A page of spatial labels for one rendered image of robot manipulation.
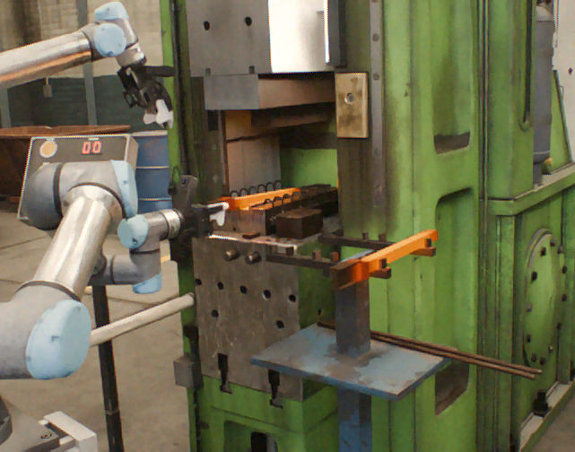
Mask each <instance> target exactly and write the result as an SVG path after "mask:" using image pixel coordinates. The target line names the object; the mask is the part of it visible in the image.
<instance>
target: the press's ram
mask: <svg viewBox="0 0 575 452"><path fill-rule="evenodd" d="M186 14H187V41H189V42H188V55H189V56H190V59H189V68H191V77H206V76H227V75H247V74H293V72H316V71H335V66H334V65H328V66H326V62H328V61H327V35H326V4H325V0H186Z"/></svg>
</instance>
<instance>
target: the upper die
mask: <svg viewBox="0 0 575 452"><path fill-rule="evenodd" d="M203 82H204V96H205V110H215V109H273V108H282V107H292V106H301V105H311V104H320V103H329V101H335V71H316V72H293V74H247V75H227V76H206V77H203Z"/></svg>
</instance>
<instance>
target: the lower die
mask: <svg viewBox="0 0 575 452"><path fill-rule="evenodd" d="M316 184H321V183H316ZM321 185H324V186H325V187H326V190H327V200H330V199H334V198H335V199H337V200H338V187H331V186H330V184H321ZM318 192H319V202H320V203H324V199H325V190H324V188H323V187H319V188H318ZM316 200H317V198H316V191H315V190H314V189H311V190H310V203H311V205H314V204H316ZM308 204H309V195H308V193H307V192H306V191H302V192H301V205H302V208H305V207H308ZM283 206H284V211H285V212H287V211H290V209H292V200H290V197H289V196H285V197H284V200H283ZM299 206H300V197H299V195H298V194H294V195H293V208H294V209H297V208H299ZM281 212H282V200H281V199H280V198H276V199H275V200H274V213H275V214H278V213H281ZM333 213H338V206H337V207H336V208H333V209H329V210H326V211H324V212H323V218H324V217H327V215H329V214H333ZM270 218H272V204H271V201H269V200H267V201H266V205H263V201H261V203H257V204H252V205H248V209H247V210H241V209H240V208H239V207H235V210H234V211H225V217H224V224H222V225H218V223H217V221H216V220H215V219H214V220H213V230H218V231H226V232H234V233H243V234H246V233H249V232H253V231H254V232H260V236H268V235H271V234H274V233H276V226H274V227H271V226H268V224H267V221H268V220H269V219H270ZM233 227H235V231H233Z"/></svg>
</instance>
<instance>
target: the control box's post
mask: <svg viewBox="0 0 575 452"><path fill-rule="evenodd" d="M92 296H93V306H94V315H95V324H96V329H97V328H100V327H103V326H107V325H109V307H108V296H107V286H106V285H93V286H92ZM98 353H99V362H100V370H101V380H102V389H103V399H104V408H105V411H108V412H112V411H115V410H117V409H118V395H117V384H115V374H114V365H113V355H112V344H111V340H108V341H107V342H104V343H100V344H98ZM105 417H106V426H107V436H108V446H109V452H122V443H121V432H120V422H119V413H118V412H117V413H114V414H111V415H107V414H106V413H105Z"/></svg>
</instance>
